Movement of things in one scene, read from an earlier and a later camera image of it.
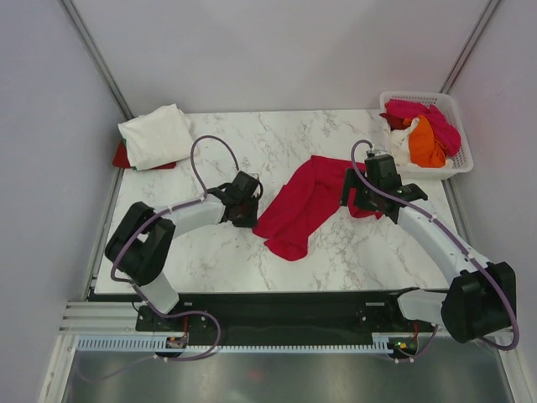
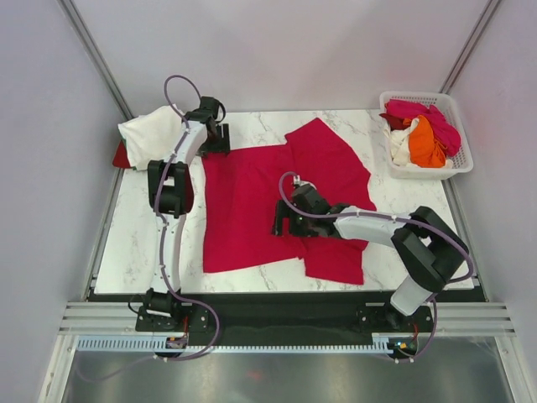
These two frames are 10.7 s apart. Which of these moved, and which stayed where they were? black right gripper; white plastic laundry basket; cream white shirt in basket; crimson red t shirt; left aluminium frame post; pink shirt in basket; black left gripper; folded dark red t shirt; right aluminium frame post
Moved: crimson red t shirt; black right gripper; black left gripper
Stayed: left aluminium frame post; folded dark red t shirt; right aluminium frame post; pink shirt in basket; white plastic laundry basket; cream white shirt in basket
